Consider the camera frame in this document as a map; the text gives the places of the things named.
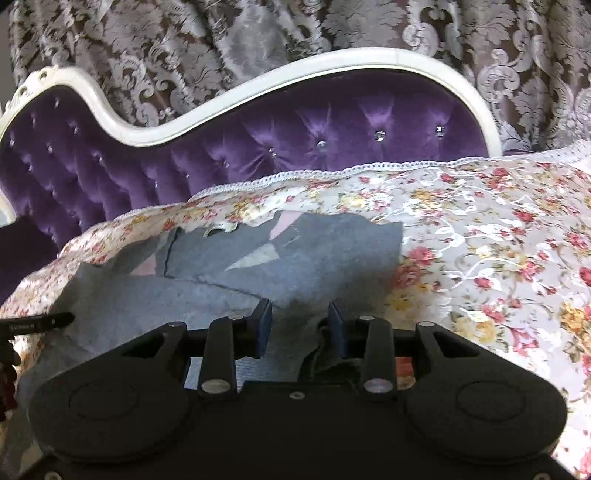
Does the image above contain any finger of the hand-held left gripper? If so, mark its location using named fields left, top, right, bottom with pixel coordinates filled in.
left=0, top=312, right=75, bottom=334

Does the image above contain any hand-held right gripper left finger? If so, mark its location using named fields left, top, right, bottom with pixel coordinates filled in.
left=121, top=298, right=274, bottom=401

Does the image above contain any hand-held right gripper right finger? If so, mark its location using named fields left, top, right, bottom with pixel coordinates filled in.
left=325, top=300, right=482, bottom=401

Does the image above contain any grey argyle sweater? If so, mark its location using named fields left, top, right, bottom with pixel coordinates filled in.
left=17, top=209, right=406, bottom=393

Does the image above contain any floral blanket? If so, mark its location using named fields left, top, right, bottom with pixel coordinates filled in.
left=0, top=138, right=591, bottom=478

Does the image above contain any purple tufted sofa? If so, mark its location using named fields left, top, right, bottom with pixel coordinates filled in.
left=0, top=48, right=503, bottom=305

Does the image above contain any brown damask curtain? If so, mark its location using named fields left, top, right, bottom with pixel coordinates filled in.
left=8, top=0, right=591, bottom=155

